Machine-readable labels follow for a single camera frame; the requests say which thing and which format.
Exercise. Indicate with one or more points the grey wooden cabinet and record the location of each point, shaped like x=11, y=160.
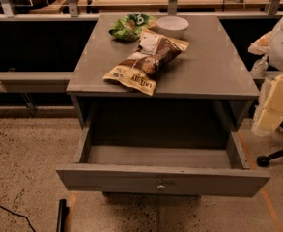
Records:
x=210, y=68

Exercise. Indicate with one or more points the black chair base leg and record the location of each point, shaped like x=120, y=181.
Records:
x=263, y=161

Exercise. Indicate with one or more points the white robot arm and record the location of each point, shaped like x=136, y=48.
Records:
x=269, y=113

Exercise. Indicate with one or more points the metal top drawer knob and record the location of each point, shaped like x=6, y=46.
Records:
x=161, y=186

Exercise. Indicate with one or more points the grey top drawer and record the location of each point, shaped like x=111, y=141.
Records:
x=190, y=152

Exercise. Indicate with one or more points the clear sanitizer pump bottle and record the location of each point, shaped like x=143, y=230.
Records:
x=260, y=66

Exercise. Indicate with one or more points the brown yellow snack bag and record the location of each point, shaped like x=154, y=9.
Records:
x=140, y=70

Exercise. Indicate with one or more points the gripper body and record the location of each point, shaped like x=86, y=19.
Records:
x=261, y=46

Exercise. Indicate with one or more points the green chip bag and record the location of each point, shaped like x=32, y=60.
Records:
x=130, y=26

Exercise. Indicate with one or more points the white bowl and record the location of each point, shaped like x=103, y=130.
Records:
x=172, y=26

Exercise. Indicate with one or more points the black bar on floor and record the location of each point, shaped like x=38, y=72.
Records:
x=63, y=211

